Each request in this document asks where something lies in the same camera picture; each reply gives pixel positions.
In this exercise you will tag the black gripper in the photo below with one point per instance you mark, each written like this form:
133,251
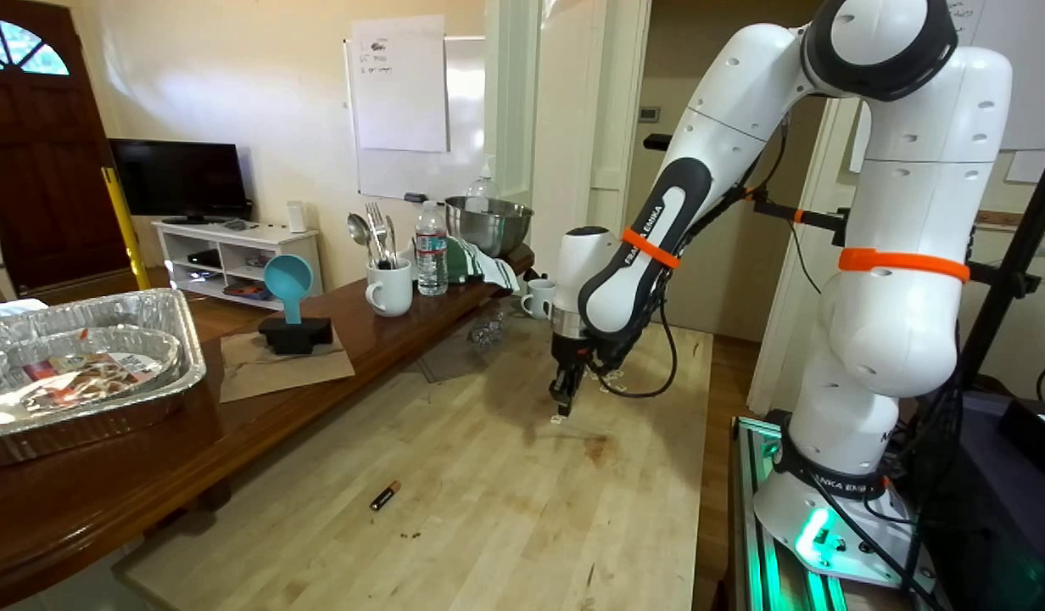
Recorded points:
567,360

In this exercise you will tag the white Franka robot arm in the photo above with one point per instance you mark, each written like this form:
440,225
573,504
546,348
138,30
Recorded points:
896,315

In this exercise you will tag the clear crumpled plastic bag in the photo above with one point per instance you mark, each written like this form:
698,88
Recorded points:
485,331

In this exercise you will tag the small white mug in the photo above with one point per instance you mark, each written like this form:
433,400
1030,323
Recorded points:
537,295

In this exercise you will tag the white green cloth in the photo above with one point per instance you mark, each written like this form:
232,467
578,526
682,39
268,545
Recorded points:
489,266

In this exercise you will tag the stainless steel bowl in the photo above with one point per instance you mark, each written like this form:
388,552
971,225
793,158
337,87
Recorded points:
492,225

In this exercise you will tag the clear water bottle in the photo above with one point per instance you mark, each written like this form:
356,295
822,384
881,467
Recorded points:
433,255

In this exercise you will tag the large white mug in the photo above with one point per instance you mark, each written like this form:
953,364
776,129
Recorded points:
391,288

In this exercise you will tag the black marker pen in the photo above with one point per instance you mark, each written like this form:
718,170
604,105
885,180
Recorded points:
386,495

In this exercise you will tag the clear plastic spray bottle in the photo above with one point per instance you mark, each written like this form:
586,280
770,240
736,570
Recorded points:
481,196

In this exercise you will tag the metal spoon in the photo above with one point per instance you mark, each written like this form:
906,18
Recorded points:
386,232
361,229

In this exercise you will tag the aluminium robot mounting stand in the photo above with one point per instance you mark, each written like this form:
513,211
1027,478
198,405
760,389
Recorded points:
770,545

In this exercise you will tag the brown paper sheet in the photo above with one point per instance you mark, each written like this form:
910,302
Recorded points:
306,374

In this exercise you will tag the black holder base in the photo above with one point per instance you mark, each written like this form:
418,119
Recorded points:
297,338

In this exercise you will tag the blue plastic scoop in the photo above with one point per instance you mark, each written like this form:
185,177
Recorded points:
286,276

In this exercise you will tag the white paper sheet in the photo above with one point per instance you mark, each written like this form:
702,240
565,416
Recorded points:
398,87

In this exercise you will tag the white television stand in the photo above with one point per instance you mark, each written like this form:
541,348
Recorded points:
240,240

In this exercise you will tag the aluminium foil tray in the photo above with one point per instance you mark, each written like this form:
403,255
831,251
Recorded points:
149,311

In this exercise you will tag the black controller cabinet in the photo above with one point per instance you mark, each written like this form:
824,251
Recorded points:
986,530

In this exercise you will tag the black flat television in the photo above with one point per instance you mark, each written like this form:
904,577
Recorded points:
178,177

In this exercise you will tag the dark brown wooden table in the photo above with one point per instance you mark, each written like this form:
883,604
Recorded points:
118,495

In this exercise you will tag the yellow spirit level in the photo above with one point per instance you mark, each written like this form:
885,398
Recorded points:
124,232

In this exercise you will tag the black tripod pole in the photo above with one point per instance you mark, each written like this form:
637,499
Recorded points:
1017,266

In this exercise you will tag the black power box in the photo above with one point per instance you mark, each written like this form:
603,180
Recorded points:
1037,437

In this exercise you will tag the red white snack packets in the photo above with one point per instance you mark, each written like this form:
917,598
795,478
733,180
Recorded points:
83,377

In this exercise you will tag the brown door arched window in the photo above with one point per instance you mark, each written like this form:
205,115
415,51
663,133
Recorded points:
47,170

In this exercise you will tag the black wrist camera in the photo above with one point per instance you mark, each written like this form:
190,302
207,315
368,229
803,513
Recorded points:
611,354

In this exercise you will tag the white door frame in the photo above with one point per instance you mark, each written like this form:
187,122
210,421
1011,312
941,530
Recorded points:
567,113

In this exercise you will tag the wall whiteboard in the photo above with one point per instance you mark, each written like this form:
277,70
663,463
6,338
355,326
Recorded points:
466,122

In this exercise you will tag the wall switch plate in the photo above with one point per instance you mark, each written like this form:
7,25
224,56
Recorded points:
648,113

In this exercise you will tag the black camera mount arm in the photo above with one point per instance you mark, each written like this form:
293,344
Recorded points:
814,214

